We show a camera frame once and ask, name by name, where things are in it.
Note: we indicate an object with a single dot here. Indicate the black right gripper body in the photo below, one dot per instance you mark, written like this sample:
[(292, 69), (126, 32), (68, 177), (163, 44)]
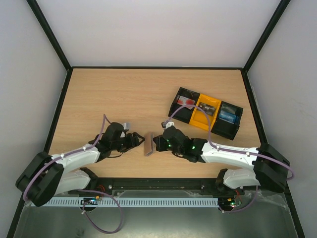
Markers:
[(160, 143)]

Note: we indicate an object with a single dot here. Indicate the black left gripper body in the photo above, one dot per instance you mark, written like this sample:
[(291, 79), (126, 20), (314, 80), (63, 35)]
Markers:
[(116, 145)]

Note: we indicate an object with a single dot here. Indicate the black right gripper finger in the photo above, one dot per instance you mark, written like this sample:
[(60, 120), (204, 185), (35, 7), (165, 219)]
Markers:
[(158, 138), (157, 146)]

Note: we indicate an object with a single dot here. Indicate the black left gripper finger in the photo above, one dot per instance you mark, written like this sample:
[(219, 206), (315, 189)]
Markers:
[(137, 139), (124, 148)]

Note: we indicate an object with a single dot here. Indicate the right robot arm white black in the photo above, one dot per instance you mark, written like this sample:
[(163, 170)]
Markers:
[(263, 166)]

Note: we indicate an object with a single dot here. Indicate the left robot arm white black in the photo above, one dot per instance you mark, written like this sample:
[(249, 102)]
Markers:
[(49, 175)]

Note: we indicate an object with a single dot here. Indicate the red white card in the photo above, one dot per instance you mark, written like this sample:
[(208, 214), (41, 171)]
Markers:
[(184, 101)]

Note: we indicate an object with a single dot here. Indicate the dark card in yellow bin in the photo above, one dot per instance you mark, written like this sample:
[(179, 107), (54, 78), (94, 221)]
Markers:
[(208, 109)]

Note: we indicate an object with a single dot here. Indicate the black bin left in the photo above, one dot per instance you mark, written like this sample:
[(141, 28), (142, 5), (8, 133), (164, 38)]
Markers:
[(184, 114)]

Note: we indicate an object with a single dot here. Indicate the black bin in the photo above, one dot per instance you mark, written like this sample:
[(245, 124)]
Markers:
[(223, 128), (184, 114)]

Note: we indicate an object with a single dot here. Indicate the yellow bin middle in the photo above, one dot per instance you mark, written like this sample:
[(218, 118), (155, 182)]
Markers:
[(204, 116)]

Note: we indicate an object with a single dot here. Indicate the black bin right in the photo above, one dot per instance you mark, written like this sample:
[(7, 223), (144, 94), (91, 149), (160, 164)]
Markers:
[(223, 128)]

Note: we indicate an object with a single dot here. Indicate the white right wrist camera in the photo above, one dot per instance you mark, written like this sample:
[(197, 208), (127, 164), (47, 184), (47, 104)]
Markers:
[(166, 124)]

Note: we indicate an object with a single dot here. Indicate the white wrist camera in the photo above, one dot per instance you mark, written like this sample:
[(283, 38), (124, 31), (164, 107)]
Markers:
[(126, 128), (166, 124)]

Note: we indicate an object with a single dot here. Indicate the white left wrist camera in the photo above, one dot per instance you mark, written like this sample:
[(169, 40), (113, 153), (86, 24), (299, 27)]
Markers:
[(126, 128)]

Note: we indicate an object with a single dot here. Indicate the black aluminium front rail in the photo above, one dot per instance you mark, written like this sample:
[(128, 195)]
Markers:
[(158, 184)]

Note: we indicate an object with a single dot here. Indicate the light blue slotted cable duct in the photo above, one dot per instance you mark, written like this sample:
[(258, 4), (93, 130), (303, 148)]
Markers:
[(134, 202)]

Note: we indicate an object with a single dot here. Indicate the black frame post left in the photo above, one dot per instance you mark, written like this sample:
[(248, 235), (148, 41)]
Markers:
[(34, 6)]

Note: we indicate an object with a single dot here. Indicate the black frame post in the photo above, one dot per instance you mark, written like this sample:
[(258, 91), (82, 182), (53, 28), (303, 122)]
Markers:
[(282, 6), (34, 6)]

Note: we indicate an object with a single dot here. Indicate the black frame post right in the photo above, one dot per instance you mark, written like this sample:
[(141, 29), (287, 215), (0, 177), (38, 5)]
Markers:
[(282, 6)]

